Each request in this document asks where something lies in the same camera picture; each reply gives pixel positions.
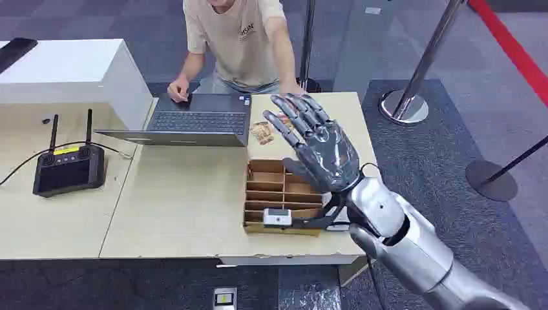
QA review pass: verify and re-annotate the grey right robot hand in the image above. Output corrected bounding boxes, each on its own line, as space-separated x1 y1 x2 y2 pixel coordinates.
262 94 361 194

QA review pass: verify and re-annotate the dark stanchion post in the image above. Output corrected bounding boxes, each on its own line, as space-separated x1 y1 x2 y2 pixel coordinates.
295 0 322 94

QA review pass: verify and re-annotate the brown printed card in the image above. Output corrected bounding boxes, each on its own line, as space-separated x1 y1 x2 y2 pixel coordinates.
250 121 275 145
277 112 296 131

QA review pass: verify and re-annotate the red barrier belt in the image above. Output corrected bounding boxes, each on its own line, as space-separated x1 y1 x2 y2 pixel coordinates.
467 0 548 108

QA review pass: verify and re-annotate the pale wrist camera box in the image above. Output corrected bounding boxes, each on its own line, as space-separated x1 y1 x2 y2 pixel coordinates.
262 208 293 227

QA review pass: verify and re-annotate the grey power bank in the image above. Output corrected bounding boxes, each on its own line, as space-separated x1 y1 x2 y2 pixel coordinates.
327 194 351 232

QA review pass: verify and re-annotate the person's right hand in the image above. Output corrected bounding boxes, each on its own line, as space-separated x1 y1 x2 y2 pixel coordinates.
167 76 191 103

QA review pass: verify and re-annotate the black phone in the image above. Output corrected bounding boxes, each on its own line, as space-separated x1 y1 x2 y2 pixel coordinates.
0 37 39 74

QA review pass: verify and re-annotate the stanchion with black base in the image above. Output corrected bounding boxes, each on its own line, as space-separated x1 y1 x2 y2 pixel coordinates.
465 136 548 202

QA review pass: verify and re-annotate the dark grey laptop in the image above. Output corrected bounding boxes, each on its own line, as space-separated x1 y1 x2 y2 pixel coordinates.
94 93 253 149

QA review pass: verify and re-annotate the black remote controller with antennas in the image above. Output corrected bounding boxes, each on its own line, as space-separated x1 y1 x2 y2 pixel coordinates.
32 108 106 198

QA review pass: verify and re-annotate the floor socket plate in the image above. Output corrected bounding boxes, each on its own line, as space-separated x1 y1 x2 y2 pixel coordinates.
213 287 238 310

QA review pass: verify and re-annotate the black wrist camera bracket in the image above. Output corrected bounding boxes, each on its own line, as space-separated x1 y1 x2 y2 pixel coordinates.
291 192 348 230

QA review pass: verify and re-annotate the thin black cable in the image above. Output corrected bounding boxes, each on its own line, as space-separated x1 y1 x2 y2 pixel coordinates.
0 141 134 187

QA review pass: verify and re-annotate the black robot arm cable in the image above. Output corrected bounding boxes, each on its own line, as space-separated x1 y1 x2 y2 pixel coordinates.
359 162 386 310

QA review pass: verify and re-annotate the wooden card box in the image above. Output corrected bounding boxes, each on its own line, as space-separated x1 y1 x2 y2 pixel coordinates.
242 159 333 237

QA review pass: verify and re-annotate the white cabinet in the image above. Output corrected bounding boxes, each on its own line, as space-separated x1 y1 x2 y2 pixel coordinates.
0 38 154 131

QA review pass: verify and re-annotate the person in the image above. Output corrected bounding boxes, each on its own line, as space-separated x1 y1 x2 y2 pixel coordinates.
167 0 307 103

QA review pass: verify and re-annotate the chrome stanchion with chrome base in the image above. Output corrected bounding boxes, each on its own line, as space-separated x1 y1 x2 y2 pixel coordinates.
379 0 467 126

